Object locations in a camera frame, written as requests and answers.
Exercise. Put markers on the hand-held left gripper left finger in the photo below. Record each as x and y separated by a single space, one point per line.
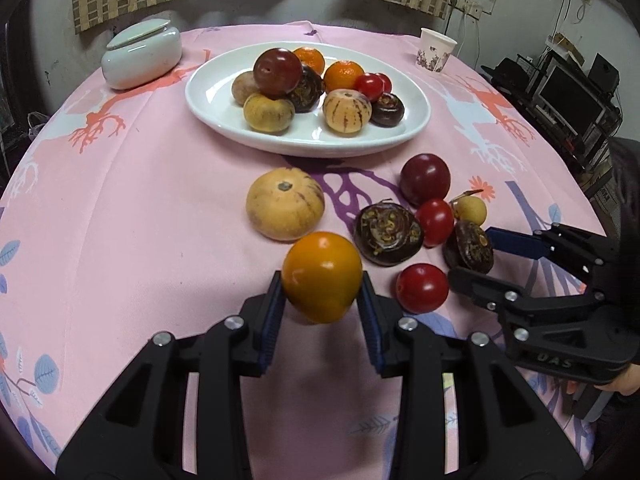
272 320

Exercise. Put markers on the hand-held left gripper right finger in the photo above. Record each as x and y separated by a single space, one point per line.
372 325

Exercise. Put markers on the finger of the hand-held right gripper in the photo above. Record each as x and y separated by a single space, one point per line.
480 287
515 244

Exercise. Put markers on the dark water chestnut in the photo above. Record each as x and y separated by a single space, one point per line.
387 109
307 92
467 247
389 234

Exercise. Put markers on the orange-yellow tomato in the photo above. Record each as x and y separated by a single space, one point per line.
322 276

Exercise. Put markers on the yellow-brown round fruit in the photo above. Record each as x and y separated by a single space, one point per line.
267 112

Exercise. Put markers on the white oval plate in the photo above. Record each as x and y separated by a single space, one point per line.
220 95

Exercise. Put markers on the person's right hand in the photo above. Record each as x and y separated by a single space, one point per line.
619 385

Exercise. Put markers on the pale yellow longan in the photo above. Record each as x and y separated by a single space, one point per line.
470 210

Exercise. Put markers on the red cherry tomato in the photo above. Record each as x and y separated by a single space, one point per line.
369 86
386 81
435 222
422 287

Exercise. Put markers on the dark red plum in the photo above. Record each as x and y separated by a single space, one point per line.
425 178
277 72

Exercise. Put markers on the large striped pepino melon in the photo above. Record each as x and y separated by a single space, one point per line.
285 203

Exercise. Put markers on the black computer desk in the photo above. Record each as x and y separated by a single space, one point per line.
595 147

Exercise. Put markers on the black computer monitor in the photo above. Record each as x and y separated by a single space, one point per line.
570 92

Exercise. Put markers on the pink printed tablecloth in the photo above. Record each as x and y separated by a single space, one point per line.
150 210

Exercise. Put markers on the black speaker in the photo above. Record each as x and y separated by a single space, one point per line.
605 70

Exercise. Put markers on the printed paper cup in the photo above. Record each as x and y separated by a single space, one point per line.
434 52

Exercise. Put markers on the small striped pepino melon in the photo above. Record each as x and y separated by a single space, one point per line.
346 111

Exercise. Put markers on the light brown round fruit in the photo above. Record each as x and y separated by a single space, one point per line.
242 87

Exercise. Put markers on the orange mandarin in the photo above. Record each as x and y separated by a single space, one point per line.
312 57
342 75

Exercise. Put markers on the white ceramic jar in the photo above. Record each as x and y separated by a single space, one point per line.
145 67

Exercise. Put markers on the wall socket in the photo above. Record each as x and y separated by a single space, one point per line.
467 6

